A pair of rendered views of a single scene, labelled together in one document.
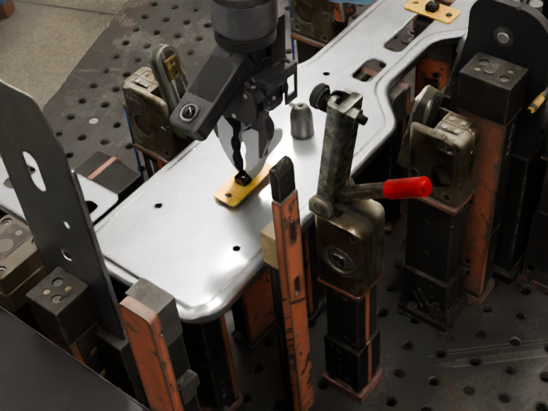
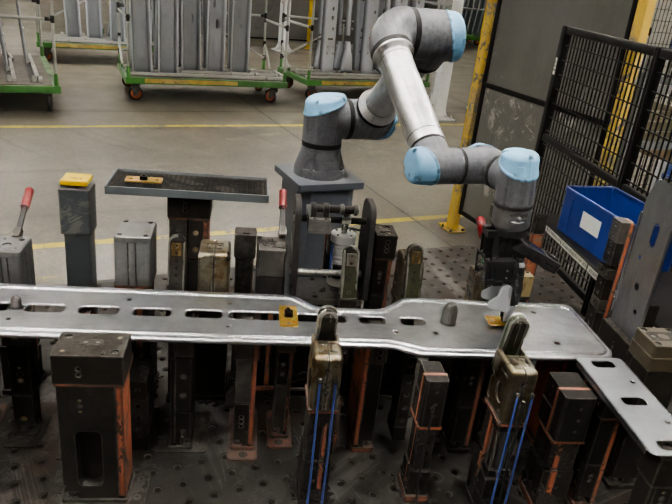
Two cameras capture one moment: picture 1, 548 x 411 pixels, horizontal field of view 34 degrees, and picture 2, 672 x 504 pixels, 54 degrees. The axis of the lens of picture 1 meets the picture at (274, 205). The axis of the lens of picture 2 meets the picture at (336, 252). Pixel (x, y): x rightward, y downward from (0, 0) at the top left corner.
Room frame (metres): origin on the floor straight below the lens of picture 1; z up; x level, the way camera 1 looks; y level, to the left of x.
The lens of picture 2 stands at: (2.06, 0.54, 1.67)
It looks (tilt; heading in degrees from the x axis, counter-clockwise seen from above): 23 degrees down; 219
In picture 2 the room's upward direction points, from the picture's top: 6 degrees clockwise
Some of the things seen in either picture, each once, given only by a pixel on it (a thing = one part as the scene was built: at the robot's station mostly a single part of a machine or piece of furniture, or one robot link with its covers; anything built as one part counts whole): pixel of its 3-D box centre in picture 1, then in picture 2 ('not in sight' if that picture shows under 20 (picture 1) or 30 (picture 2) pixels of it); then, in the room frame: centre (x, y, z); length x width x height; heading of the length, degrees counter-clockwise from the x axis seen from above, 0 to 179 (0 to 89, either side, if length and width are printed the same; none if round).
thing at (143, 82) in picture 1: (172, 171); (498, 435); (1.02, 0.15, 0.87); 0.12 x 0.09 x 0.35; 48
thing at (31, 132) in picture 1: (55, 214); (643, 261); (0.65, 0.22, 1.17); 0.12 x 0.01 x 0.34; 48
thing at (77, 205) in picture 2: not in sight; (81, 270); (1.32, -0.85, 0.92); 0.08 x 0.08 x 0.44; 48
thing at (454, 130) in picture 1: (439, 225); (400, 323); (0.84, -0.23, 0.88); 0.11 x 0.09 x 0.37; 48
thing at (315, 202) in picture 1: (320, 206); not in sight; (0.73, -0.05, 1.06); 0.03 x 0.01 x 0.03; 48
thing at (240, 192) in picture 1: (243, 178); (505, 319); (0.84, 0.04, 1.01); 0.08 x 0.04 x 0.01; 138
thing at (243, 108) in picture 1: (251, 67); (502, 253); (0.87, 0.01, 1.17); 0.09 x 0.08 x 0.12; 138
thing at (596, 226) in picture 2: not in sight; (615, 226); (0.25, 0.04, 1.10); 0.30 x 0.17 x 0.13; 55
